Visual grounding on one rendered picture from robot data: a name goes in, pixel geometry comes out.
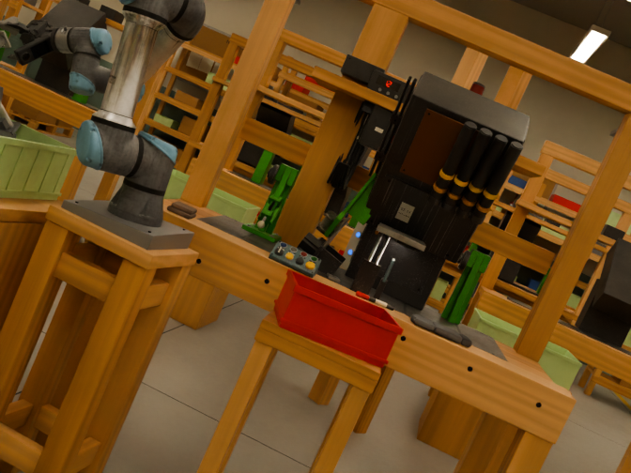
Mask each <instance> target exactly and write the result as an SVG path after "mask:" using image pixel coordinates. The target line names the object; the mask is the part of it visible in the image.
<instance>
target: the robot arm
mask: <svg viewBox="0 0 631 473"><path fill-rule="evenodd" d="M119 2H121V4H123V5H124V6H123V9H122V13H123V15H124V17H125V20H126V21H125V25H124V28H123V32H122V35H121V38H120V41H119V44H118V48H117V51H116V55H115V61H114V64H113V66H112V69H108V68H105V67H102V66H100V57H101V56H102V55H105V54H108V53H109V52H110V51H111V49H112V44H113V42H112V37H111V35H110V33H109V32H108V31H107V30H105V29H101V28H95V27H91V28H87V27H67V26H66V25H63V26H62V27H56V28H53V26H52V25H49V23H48V20H32V21H31V22H30V23H29V24H28V25H27V26H25V25H24V24H21V23H18V21H19V19H18V18H17V17H10V18H8V19H6V20H4V21H0V28H1V29H2V30H6V31H9V33H10V34H12V35H14V36H16V35H17V34H21V37H20V39H21V40H22V42H23V46H22V47H20V48H18V49H16V50H14V54H11V55H9V56H8V59H12V60H18V62H19V64H21V65H22V66H24V65H26V64H28V63H30V62H32V61H34V60H36V59H38V58H40V57H42V56H44V55H46V54H48V53H51V52H53V51H56V52H58V53H74V56H73V60H72V65H71V70H70V73H69V90H70V91H72V92H74V93H76V94H79V95H84V96H92V95H93V94H94V92H95V91H97V92H100V93H102V94H104V96H103V100H102V103H101V106H100V109H99V110H98V111H97V112H95V113H94V114H92V116H91V120H86V121H84V122H83V123H82V124H81V127H80V128H79V130H78V133H77V138H76V152H77V157H78V159H79V161H80V163H81V164H83V165H84V166H87V167H91V168H93V169H95V170H101V171H104V172H108V173H111V174H115V175H122V176H124V180H123V183H122V186H121V187H120V189H119V190H118V191H117V193H116V194H115V196H114V197H113V199H112V200H111V201H110V203H109V205H108V208H107V210H108V211H109V212H110V213H112V214H113V215H115V216H118V217H119V218H121V219H124V220H127V221H131V222H135V223H138V224H142V225H145V226H150V227H161V225H162V220H163V197H164V195H165V192H166V189H167V186H168V183H169V180H170V177H171V174H172V172H173V169H174V166H175V165H176V159H177V148H176V147H175V146H173V145H170V144H168V143H166V142H165V141H163V140H161V139H158V138H156V137H154V136H152V135H150V134H148V133H146V132H144V131H139V133H138V135H135V134H134V133H135V130H136V127H135V125H134V123H133V121H132V119H133V115H134V112H135V109H136V105H137V102H139V101H140V100H141V99H142V96H143V95H144V94H145V90H146V86H145V83H146V82H147V81H148V80H149V78H150V77H151V76H152V75H153V74H154V73H155V72H156V71H157V70H158V69H159V68H160V67H161V66H162V65H163V64H164V63H165V62H166V61H167V60H168V59H169V58H170V56H171V55H172V54H173V53H174V52H175V51H176V50H177V49H178V48H179V47H180V46H181V45H182V44H183V43H184V42H185V41H191V40H192V39H193V38H194V37H195V36H196V35H197V34H198V33H199V31H200V30H201V28H202V26H203V23H204V20H205V17H206V6H205V2H204V0H119ZM47 24H48V25H47ZM48 27H49V28H48Z"/></svg>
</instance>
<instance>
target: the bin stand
mask: <svg viewBox="0 0 631 473"><path fill-rule="evenodd" d="M254 339H255V342H254V345H253V348H252V350H251V352H250V354H249V357H248V358H247V360H246V362H245V365H244V367H243V369H242V371H241V374H240V376H239V379H238V382H237V384H236V385H235V387H234V390H233V392H232V394H231V396H230V399H229V401H228V403H227V405H226V408H225V410H224V412H223V414H222V417H221V419H220V421H219V423H218V426H217V428H216V430H215V432H214V435H213V437H212V438H211V440H210V443H209V445H208V448H207V451H206V453H205V455H204V457H203V460H202V462H201V464H200V466H199V468H198V470H197V472H196V473H223V472H224V469H225V467H226V465H227V463H228V460H229V458H230V456H231V454H232V452H233V449H234V447H235V446H236V444H237V441H238V439H239V436H240V433H241V431H242V429H243V427H244V425H245V422H246V420H247V419H248V417H249V414H250V412H251V410H252V408H253V405H254V402H255V400H256V398H257V395H258V393H259V391H260V390H261V387H262V385H263V383H264V381H265V378H266V376H267V374H268V372H269V368H270V366H271V364H272V362H273V360H274V358H275V356H276V354H277V351H280V352H282V353H285V354H287V355H288V356H290V357H292V358H294V359H298V360H300V361H302V362H304V363H306V364H308V365H310V366H312V367H315V368H317V369H318V370H320V371H322V372H324V373H326V374H330V375H332V376H334V377H336V378H338V379H340V380H342V381H344V382H347V383H348V384H349V385H348V387H347V389H346V392H345V395H344V397H343V399H342V401H341V403H340V404H339V407H338V409H337V411H336V413H335V415H334V417H333V420H332V422H331V425H330V427H329V429H328V431H327V433H326V435H325V437H324V439H323V442H322V444H321V446H320V448H319V450H318V452H317V455H316V457H315V459H314V461H313V463H312V466H311V468H310V470H309V472H308V473H333V471H334V469H335V468H336V466H337V463H338V461H339V459H340V457H341V455H342V453H343V450H344V448H345V446H346V443H347V441H348V439H349V437H350V435H351V433H352V431H353V429H354V426H355V424H356V422H357V420H358V418H359V416H360V414H361V412H362V409H363V407H364V405H365V403H366V400H367V398H368V396H369V393H370V394H372V393H373V391H374V388H375V386H376V384H377V381H378V380H379V378H380V375H381V368H380V367H377V366H376V365H373V364H371V363H368V362H366V361H363V360H361V359H357V358H354V357H352V356H350V355H348V354H345V353H343V352H340V351H338V350H335V349H333V348H330V347H328V346H326V345H324V344H321V343H317V342H315V341H312V340H310V339H307V338H305V337H303V336H300V335H299V334H296V333H294V332H291V331H289V330H286V329H284V328H280V327H279V325H278V321H277V318H276V314H275V311H274V310H273V311H271V312H270V313H269V314H268V315H267V316H266V317H265V318H264V319H262V322H261V324H260V326H259V328H258V331H257V332H256V334H255V336H254Z"/></svg>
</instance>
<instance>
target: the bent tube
mask: <svg viewBox="0 0 631 473"><path fill-rule="evenodd" d="M10 47H11V45H10V43H9V40H8V37H7V34H6V32H5V31H3V30H0V48H10ZM0 117H4V118H5V119H6V120H7V122H8V123H9V126H8V128H7V130H10V129H11V128H13V126H14V125H13V123H12V121H11V119H10V118H9V116H8V113H7V111H6V110H5V108H4V106H3V104H2V103H1V101H0Z"/></svg>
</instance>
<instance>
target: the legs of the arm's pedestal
mask: <svg viewBox="0 0 631 473"><path fill-rule="evenodd" d="M78 237H79V235H77V234H75V233H73V232H71V231H70V230H68V229H66V228H64V227H62V226H60V225H58V224H56V223H54V222H52V221H49V220H47V221H46V222H45V225H44V227H43V230H42V232H41V234H40V237H39V239H38V243H37V246H36V248H35V249H34V252H33V254H32V257H31V259H30V262H29V264H28V266H27V269H26V271H25V273H24V275H23V279H22V282H21V284H20V286H19V289H18V291H17V294H16V296H15V298H14V300H13V302H12V305H11V307H10V310H9V312H8V316H7V318H6V321H5V323H4V325H3V327H2V330H1V332H0V472H1V473H18V472H20V471H23V472H24V473H102V471H103V469H104V468H105V466H106V463H107V461H108V459H109V456H110V454H111V452H112V449H113V447H114V445H115V442H116V440H117V437H118V435H119V433H120V431H121V428H122V426H123V424H124V421H125V419H126V417H127V415H128V413H129V411H130V408H131V405H132V402H133V400H134V398H135V395H136V393H137V391H138V389H139V387H140V385H141V383H142V380H143V378H144V376H145V373H146V370H147V367H148V365H149V363H150V361H151V359H152V357H153V355H154V352H155V350H156V348H157V345H158V343H159V341H160V338H161V336H162V333H163V331H164V329H165V326H166V324H167V322H168V320H169V317H170V315H171V313H172V310H173V309H174V307H175V304H176V302H177V298H178V296H179V294H180V291H181V289H182V287H183V284H184V282H185V281H186V279H187V276H188V274H189V272H190V269H191V267H192V266H185V267H165V268H155V269H145V268H143V267H140V266H138V265H136V264H134V263H133V262H131V261H129V260H127V259H125V258H123V257H121V256H119V255H117V254H115V253H113V252H110V251H108V250H106V249H104V248H103V247H101V246H99V245H97V244H95V243H93V242H91V241H90V240H88V239H85V242H84V243H76V242H77V240H78ZM61 280H62V281H64V282H66V283H67V285H66V287H65V289H64V292H63V294H62V297H61V298H60V300H59V303H58V305H57V308H56V310H55V312H54V316H53V319H52V321H51V323H50V326H49V327H48V330H47V332H46V334H45V337H44V339H43V342H42V344H41V346H40V349H39V351H38V354H37V356H36V359H35V361H34V363H33V366H32V368H31V371H30V373H29V375H28V377H27V379H26V382H25V384H24V386H23V390H22V393H21V395H20V397H19V400H18V401H16V402H13V403H10V401H11V398H12V396H13V393H14V391H15V389H16V387H17V385H18V382H19V380H20V378H21V375H22V373H23V369H24V367H25V364H26V362H27V360H28V358H29V356H30V353H31V351H32V348H33V346H34V344H35V341H36V339H37V337H38V333H39V331H40V329H41V326H42V324H43V321H44V319H45V317H46V314H47V312H48V310H49V308H50V306H51V303H52V301H53V298H54V295H55V292H56V290H57V287H58V285H59V284H60V281H61ZM94 298H97V299H99V300H101V301H103V302H105V303H104V305H103V308H102V310H101V312H100V316H99V319H98V321H97V323H96V326H95V327H94V329H93V332H92V334H91V336H90V339H89V341H88V344H87V346H86V348H85V351H84V353H83V356H82V358H81V361H80V363H79V365H78V368H77V370H76V372H75V375H74V376H73V378H72V381H71V383H70V386H69V389H68V392H67V394H66V396H65V399H64V401H63V403H62V405H61V407H60V410H59V409H58V408H56V407H54V406H52V405H50V403H51V401H52V399H53V397H54V393H55V391H56V388H57V386H58V384H59V381H60V379H61V377H62V374H63V372H64V370H65V368H66V366H67V363H68V361H69V357H70V355H71V352H72V350H73V348H74V345H75V344H76V342H77V339H78V337H79V334H80V332H81V330H82V327H83V325H84V323H85V319H86V317H87V315H88V313H89V310H90V308H91V306H92V303H93V301H94ZM38 431H42V432H43V433H44V434H46V435H48V438H47V441H46V443H45V445H44V447H42V446H41V445H40V444H38V443H37V442H35V439H36V437H37V434H38Z"/></svg>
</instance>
